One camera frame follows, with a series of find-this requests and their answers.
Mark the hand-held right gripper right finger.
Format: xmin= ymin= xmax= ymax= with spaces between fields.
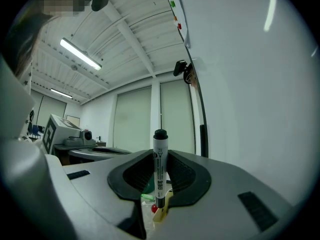
xmin=147 ymin=149 xmax=295 ymax=240

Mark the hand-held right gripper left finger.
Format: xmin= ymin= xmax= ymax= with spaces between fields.
xmin=46 ymin=148 xmax=156 ymax=240

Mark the white roller blind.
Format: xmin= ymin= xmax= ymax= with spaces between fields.
xmin=113 ymin=86 xmax=153 ymax=154
xmin=159 ymin=79 xmax=196 ymax=155
xmin=31 ymin=90 xmax=68 ymax=129

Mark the blue chair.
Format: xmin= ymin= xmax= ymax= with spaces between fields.
xmin=31 ymin=124 xmax=43 ymax=140

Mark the black clamp-mounted device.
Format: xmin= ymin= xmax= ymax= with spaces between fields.
xmin=173 ymin=59 xmax=188 ymax=77

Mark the beige box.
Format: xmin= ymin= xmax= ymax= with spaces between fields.
xmin=152 ymin=188 xmax=174 ymax=224

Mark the long ceiling light fixture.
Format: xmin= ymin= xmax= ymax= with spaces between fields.
xmin=59 ymin=37 xmax=103 ymax=71
xmin=49 ymin=88 xmax=74 ymax=100

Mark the person's star-print white garment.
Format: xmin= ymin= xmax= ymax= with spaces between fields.
xmin=18 ymin=63 xmax=43 ymax=145

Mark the white whiteboard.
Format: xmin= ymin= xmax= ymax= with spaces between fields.
xmin=159 ymin=0 xmax=318 ymax=207

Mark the framed notice board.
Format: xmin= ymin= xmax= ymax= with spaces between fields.
xmin=65 ymin=114 xmax=81 ymax=128

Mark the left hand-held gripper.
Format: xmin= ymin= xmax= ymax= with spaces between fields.
xmin=42 ymin=113 xmax=132 ymax=162

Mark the white marker pen black cap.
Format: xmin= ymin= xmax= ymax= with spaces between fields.
xmin=152 ymin=128 xmax=169 ymax=209

